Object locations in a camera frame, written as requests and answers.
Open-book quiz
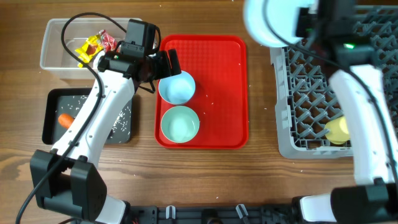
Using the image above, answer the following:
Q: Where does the orange carrot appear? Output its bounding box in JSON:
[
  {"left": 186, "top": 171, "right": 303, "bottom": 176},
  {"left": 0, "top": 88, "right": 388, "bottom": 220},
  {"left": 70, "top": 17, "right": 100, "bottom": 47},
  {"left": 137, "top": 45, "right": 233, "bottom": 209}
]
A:
[{"left": 58, "top": 113, "right": 75, "bottom": 129}]

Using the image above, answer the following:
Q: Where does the clear plastic bin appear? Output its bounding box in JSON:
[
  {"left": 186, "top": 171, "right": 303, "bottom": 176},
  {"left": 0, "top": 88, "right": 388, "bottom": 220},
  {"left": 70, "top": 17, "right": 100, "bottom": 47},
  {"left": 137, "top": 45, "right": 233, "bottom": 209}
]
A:
[{"left": 40, "top": 17, "right": 125, "bottom": 80}]

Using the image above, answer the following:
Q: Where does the red serving tray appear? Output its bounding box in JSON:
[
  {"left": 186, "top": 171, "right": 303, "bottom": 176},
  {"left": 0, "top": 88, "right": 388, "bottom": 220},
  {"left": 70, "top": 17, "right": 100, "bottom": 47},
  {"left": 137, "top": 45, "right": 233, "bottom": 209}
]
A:
[{"left": 154, "top": 34, "right": 249, "bottom": 150}]

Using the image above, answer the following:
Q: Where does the white tissue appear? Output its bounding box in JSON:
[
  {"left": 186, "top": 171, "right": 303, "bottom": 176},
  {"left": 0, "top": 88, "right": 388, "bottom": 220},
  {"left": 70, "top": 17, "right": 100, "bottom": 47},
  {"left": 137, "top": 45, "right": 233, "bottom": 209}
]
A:
[{"left": 93, "top": 50, "right": 106, "bottom": 69}]

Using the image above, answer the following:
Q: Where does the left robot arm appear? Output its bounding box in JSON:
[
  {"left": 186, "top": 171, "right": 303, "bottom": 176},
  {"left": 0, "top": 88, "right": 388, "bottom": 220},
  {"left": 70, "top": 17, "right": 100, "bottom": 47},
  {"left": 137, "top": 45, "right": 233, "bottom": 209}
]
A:
[{"left": 29, "top": 19, "right": 180, "bottom": 223}]

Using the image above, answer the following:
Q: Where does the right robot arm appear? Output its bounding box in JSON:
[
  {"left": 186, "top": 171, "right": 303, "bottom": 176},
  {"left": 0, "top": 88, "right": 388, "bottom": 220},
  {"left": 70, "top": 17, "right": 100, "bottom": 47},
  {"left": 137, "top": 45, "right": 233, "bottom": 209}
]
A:
[{"left": 295, "top": 1, "right": 397, "bottom": 223}]

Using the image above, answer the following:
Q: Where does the left black cable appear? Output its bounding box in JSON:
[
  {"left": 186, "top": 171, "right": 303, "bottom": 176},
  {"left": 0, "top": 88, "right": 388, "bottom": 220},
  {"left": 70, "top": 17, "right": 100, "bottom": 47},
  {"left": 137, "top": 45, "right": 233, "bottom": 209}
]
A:
[{"left": 14, "top": 12, "right": 162, "bottom": 224}]

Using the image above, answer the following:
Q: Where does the red foil wrapper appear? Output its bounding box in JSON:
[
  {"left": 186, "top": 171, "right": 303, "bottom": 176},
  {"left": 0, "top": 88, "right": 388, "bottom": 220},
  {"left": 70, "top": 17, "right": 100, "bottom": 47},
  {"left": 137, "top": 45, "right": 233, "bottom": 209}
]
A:
[{"left": 99, "top": 30, "right": 118, "bottom": 52}]

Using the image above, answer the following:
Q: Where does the grey dishwasher rack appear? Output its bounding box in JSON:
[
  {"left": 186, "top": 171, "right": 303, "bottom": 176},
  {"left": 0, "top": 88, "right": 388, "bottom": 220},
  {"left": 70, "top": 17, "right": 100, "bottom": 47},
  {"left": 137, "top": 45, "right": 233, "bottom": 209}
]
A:
[{"left": 270, "top": 6, "right": 397, "bottom": 159}]

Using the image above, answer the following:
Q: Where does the yellow plastic cup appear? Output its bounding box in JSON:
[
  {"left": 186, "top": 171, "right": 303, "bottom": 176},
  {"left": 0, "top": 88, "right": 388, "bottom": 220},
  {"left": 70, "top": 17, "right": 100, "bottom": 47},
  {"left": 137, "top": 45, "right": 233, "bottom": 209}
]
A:
[{"left": 324, "top": 116, "right": 350, "bottom": 144}]

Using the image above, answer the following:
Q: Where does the light blue plate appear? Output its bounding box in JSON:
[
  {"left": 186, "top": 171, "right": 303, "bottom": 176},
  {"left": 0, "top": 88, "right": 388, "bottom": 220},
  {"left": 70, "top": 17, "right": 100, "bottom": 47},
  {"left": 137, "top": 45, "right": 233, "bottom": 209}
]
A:
[{"left": 243, "top": 0, "right": 318, "bottom": 47}]

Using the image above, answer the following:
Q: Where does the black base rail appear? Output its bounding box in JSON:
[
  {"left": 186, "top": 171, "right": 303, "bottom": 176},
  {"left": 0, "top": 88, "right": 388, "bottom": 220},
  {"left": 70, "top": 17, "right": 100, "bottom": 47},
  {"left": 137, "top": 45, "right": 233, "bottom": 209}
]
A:
[{"left": 122, "top": 204, "right": 306, "bottom": 224}]

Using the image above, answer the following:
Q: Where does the light blue bowl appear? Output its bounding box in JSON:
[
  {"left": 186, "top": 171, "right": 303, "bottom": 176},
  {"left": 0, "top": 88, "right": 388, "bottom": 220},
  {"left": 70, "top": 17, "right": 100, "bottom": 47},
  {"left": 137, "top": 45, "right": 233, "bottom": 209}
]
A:
[{"left": 158, "top": 71, "right": 196, "bottom": 105}]

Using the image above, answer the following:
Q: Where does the yellow foil wrapper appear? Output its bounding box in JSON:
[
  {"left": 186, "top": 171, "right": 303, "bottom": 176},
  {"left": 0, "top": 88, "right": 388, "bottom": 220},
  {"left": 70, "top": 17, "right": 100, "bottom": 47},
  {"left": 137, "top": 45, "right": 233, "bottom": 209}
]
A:
[{"left": 75, "top": 34, "right": 103, "bottom": 63}]

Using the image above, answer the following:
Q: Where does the green bowl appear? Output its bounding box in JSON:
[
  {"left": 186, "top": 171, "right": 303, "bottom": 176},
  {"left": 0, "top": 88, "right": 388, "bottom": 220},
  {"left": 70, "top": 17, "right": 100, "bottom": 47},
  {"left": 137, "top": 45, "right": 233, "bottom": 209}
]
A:
[{"left": 160, "top": 106, "right": 200, "bottom": 144}]

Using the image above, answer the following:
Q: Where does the white rice pile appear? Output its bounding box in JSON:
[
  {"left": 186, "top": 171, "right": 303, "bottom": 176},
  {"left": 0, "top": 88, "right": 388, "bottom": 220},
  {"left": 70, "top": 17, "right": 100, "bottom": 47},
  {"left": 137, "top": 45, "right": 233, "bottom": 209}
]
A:
[{"left": 54, "top": 94, "right": 132, "bottom": 139}]

